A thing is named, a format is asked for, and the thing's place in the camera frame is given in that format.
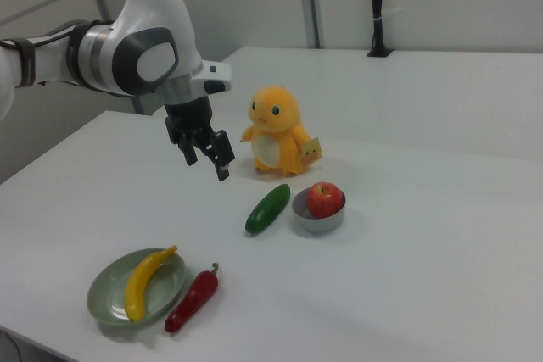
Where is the yellow banana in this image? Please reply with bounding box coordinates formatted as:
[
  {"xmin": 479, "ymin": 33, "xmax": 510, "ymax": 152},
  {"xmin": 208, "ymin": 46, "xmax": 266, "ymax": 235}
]
[{"xmin": 123, "ymin": 245, "xmax": 178, "ymax": 323}]

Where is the small grey bowl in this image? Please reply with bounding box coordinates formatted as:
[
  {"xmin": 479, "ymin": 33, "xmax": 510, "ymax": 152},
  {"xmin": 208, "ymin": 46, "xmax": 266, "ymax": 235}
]
[{"xmin": 291, "ymin": 187, "xmax": 347, "ymax": 234}]

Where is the black camera stand pole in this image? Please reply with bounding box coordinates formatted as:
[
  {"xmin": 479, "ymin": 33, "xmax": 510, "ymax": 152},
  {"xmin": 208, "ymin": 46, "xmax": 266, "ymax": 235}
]
[{"xmin": 367, "ymin": 0, "xmax": 394, "ymax": 58}]

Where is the light green plastic plate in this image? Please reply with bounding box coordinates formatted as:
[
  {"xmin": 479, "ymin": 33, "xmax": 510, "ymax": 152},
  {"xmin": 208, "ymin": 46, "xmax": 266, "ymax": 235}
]
[{"xmin": 87, "ymin": 247, "xmax": 187, "ymax": 329}]

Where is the green cucumber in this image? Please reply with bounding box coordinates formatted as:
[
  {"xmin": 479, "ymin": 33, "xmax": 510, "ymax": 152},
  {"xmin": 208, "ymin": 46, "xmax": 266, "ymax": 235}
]
[{"xmin": 244, "ymin": 183, "xmax": 292, "ymax": 236}]

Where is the orange dinosaur plush toy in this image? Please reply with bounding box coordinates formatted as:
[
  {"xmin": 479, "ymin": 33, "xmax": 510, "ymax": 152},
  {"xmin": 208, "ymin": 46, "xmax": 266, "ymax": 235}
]
[{"xmin": 239, "ymin": 85, "xmax": 323, "ymax": 177}]

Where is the red apple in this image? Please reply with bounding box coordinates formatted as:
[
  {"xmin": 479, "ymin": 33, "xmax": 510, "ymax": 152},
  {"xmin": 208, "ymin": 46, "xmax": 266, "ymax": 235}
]
[{"xmin": 305, "ymin": 181, "xmax": 344, "ymax": 219}]

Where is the red chili pepper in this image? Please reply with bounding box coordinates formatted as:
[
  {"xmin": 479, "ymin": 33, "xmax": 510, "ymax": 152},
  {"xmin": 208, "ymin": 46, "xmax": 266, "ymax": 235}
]
[{"xmin": 164, "ymin": 262, "xmax": 221, "ymax": 334}]

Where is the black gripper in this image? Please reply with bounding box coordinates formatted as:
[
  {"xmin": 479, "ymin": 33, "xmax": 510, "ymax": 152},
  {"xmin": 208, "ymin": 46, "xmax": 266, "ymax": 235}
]
[{"xmin": 163, "ymin": 96, "xmax": 236, "ymax": 182}]

